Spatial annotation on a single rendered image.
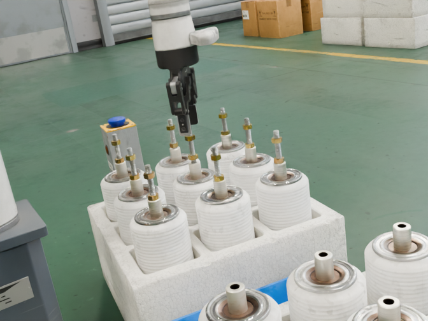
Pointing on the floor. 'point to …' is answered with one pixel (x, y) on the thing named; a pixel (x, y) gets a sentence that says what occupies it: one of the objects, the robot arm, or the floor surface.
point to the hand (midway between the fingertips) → (188, 122)
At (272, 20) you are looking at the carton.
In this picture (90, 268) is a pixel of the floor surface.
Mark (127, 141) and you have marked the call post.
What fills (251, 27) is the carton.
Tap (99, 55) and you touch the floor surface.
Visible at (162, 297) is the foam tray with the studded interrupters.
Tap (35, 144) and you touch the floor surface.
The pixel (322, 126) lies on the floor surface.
